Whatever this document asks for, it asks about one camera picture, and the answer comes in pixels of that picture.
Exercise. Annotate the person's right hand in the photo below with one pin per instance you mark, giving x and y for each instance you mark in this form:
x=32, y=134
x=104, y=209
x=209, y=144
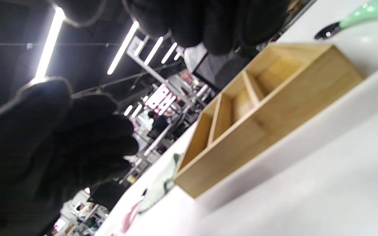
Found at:
x=28, y=157

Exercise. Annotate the green fish scale cleaning cloth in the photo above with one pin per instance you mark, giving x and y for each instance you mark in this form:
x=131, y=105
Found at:
x=162, y=183

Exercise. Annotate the ceiling light strips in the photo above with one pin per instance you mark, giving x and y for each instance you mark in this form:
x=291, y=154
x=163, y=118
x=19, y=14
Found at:
x=49, y=42

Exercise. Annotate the pink lit sign board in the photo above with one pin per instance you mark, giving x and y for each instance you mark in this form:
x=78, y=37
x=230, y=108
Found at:
x=159, y=98

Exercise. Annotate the black mesh office chair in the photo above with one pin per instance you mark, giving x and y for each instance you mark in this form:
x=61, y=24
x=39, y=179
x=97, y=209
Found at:
x=221, y=73

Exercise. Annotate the wooden three-compartment tray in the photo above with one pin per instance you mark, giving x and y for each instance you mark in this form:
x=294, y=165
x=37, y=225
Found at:
x=258, y=137

